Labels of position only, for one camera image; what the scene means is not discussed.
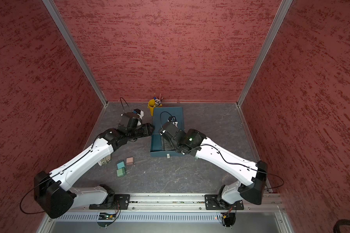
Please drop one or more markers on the yellow pen bucket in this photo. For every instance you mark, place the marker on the yellow pen bucket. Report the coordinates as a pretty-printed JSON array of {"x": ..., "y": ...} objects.
[{"x": 151, "y": 107}]

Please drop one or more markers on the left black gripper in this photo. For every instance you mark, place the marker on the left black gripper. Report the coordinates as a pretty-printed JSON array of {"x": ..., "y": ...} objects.
[{"x": 147, "y": 129}]

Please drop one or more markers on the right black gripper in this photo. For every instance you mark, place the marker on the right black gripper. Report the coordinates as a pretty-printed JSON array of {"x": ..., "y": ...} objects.
[{"x": 166, "y": 137}]

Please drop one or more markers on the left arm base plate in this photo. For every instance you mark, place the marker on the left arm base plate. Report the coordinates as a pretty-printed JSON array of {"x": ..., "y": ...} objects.
[{"x": 114, "y": 202}]

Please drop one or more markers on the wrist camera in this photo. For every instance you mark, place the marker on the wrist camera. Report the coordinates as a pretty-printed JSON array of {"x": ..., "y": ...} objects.
[
  {"x": 131, "y": 120},
  {"x": 173, "y": 120}
]

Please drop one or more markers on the teal plug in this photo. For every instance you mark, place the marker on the teal plug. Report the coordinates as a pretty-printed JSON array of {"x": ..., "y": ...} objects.
[{"x": 120, "y": 165}]

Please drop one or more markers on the black cable corner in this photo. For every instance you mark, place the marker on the black cable corner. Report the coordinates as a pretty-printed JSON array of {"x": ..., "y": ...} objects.
[{"x": 339, "y": 223}]

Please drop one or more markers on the pens in bucket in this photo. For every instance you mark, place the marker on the pens in bucket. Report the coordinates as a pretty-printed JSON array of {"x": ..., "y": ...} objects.
[{"x": 157, "y": 100}]

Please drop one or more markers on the left aluminium corner post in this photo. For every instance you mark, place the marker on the left aluminium corner post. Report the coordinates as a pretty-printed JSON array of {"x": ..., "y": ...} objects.
[{"x": 61, "y": 25}]

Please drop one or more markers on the right aluminium corner post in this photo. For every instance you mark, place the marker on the right aluminium corner post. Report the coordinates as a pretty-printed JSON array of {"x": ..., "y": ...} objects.
[{"x": 273, "y": 30}]

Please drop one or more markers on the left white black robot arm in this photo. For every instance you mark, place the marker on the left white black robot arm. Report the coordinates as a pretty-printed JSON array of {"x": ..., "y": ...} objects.
[{"x": 54, "y": 191}]

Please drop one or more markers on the pink plug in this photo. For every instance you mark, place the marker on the pink plug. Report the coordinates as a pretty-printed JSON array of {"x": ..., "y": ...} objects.
[{"x": 130, "y": 161}]

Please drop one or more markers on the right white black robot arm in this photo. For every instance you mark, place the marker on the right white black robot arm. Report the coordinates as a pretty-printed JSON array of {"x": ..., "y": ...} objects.
[{"x": 251, "y": 176}]

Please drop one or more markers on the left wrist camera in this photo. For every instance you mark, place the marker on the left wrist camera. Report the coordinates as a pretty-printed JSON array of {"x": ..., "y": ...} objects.
[{"x": 131, "y": 120}]

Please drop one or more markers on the aluminium front rail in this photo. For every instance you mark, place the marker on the aluminium front rail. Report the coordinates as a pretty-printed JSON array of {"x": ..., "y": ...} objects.
[{"x": 188, "y": 202}]

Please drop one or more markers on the teal three-drawer cabinet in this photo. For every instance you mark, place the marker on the teal three-drawer cabinet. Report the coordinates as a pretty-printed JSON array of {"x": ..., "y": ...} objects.
[{"x": 159, "y": 146}]

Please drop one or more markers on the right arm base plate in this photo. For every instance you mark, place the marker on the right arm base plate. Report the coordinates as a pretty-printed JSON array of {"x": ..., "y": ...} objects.
[{"x": 214, "y": 202}]

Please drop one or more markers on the aluminium corner post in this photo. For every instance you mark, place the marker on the aluminium corner post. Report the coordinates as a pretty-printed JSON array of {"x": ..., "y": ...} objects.
[
  {"x": 273, "y": 30},
  {"x": 61, "y": 25}
]

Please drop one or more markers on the green plug left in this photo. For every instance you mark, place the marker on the green plug left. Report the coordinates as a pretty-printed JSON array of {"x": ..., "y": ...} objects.
[{"x": 121, "y": 172}]

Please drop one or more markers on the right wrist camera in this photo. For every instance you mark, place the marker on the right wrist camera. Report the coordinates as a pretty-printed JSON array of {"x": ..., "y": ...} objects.
[{"x": 173, "y": 120}]

